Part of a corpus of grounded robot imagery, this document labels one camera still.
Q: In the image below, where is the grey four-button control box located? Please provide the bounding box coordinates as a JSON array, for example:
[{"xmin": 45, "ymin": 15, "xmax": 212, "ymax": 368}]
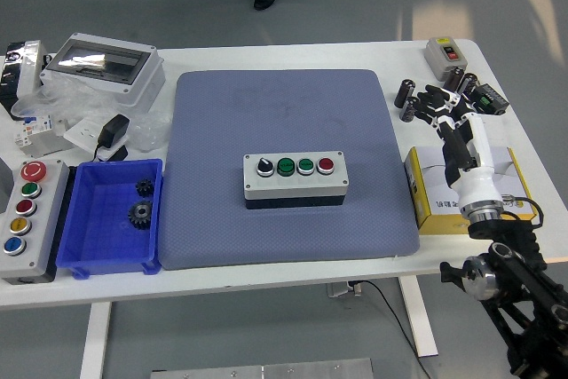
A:
[{"xmin": 242, "ymin": 150, "xmax": 351, "ymax": 210}]

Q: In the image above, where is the blue-grey mat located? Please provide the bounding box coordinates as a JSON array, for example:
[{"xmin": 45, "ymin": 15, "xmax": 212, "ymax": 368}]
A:
[{"xmin": 160, "ymin": 68, "xmax": 422, "ymax": 271}]

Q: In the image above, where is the black power adapter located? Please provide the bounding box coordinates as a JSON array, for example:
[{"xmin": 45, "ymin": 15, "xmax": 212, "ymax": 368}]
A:
[{"xmin": 91, "ymin": 113, "xmax": 130, "ymax": 162}]

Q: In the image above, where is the large black gear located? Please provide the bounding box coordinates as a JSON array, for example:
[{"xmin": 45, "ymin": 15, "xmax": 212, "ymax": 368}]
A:
[{"xmin": 127, "ymin": 200, "xmax": 154, "ymax": 232}]

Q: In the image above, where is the white wall socket plate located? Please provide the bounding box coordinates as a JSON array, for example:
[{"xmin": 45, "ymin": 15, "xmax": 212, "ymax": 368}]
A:
[{"xmin": 63, "ymin": 115, "xmax": 128, "ymax": 162}]

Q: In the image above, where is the white wall switch plate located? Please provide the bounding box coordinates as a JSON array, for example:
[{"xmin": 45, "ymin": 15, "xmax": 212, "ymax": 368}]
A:
[{"xmin": 482, "ymin": 113, "xmax": 508, "ymax": 147}]

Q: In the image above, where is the black cable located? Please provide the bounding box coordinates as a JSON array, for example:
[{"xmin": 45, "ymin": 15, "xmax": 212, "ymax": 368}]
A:
[{"xmin": 352, "ymin": 280, "xmax": 431, "ymax": 379}]

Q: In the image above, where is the grey black electrical device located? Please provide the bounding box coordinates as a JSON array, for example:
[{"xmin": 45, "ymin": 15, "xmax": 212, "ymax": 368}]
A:
[{"xmin": 0, "ymin": 39, "xmax": 51, "ymax": 121}]

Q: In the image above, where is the blue plastic bin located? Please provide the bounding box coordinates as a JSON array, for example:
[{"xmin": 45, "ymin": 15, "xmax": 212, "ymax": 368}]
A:
[{"xmin": 56, "ymin": 158, "xmax": 164, "ymax": 280}]

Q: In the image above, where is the white table leg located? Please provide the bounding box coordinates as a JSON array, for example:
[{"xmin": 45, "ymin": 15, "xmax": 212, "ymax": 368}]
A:
[
  {"xmin": 79, "ymin": 301, "xmax": 112, "ymax": 379},
  {"xmin": 397, "ymin": 275, "xmax": 439, "ymax": 358}
]

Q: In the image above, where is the yellow white carton box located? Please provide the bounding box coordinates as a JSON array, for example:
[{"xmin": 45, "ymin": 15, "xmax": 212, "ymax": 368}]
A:
[{"xmin": 404, "ymin": 146, "xmax": 538, "ymax": 236}]

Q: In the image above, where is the grey enclosure with clear lid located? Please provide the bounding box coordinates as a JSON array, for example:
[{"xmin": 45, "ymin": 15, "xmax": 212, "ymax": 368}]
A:
[{"xmin": 39, "ymin": 32, "xmax": 166, "ymax": 108}]

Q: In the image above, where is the clear plastic bag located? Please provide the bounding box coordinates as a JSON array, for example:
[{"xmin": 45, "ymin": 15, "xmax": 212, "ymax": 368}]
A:
[{"xmin": 11, "ymin": 72, "xmax": 172, "ymax": 152}]

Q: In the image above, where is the grey two-button switch box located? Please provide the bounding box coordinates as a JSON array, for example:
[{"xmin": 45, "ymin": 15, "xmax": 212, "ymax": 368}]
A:
[{"xmin": 423, "ymin": 36, "xmax": 470, "ymax": 82}]

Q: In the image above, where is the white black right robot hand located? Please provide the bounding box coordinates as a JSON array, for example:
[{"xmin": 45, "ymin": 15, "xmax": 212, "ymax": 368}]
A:
[{"xmin": 414, "ymin": 83, "xmax": 505, "ymax": 214}]

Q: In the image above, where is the white circuit breaker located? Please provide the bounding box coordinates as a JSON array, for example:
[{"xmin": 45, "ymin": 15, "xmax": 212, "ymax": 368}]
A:
[{"xmin": 12, "ymin": 113, "xmax": 57, "ymax": 148}]

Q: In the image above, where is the black cylindrical capacitor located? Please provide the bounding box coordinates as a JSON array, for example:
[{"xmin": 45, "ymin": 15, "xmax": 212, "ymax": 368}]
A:
[
  {"xmin": 456, "ymin": 71, "xmax": 480, "ymax": 103},
  {"xmin": 394, "ymin": 78, "xmax": 417, "ymax": 109},
  {"xmin": 398, "ymin": 95, "xmax": 421, "ymax": 122},
  {"xmin": 442, "ymin": 66, "xmax": 465, "ymax": 95}
]

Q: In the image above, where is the silver metal bracket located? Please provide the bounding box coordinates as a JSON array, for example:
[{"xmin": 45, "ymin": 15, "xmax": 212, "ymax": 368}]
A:
[{"xmin": 33, "ymin": 132, "xmax": 75, "ymax": 159}]

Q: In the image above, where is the silver metal plate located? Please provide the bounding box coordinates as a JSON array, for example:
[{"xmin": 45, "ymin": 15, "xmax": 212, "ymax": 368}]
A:
[{"xmin": 149, "ymin": 357, "xmax": 375, "ymax": 379}]

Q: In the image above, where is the black module with green terminal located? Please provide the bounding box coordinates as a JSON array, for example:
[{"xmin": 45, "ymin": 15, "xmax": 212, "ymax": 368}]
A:
[{"xmin": 469, "ymin": 83, "xmax": 510, "ymax": 116}]

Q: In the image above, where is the grey five-button control box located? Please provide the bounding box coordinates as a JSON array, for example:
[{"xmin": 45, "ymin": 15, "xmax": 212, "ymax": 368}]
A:
[{"xmin": 0, "ymin": 159, "xmax": 72, "ymax": 286}]

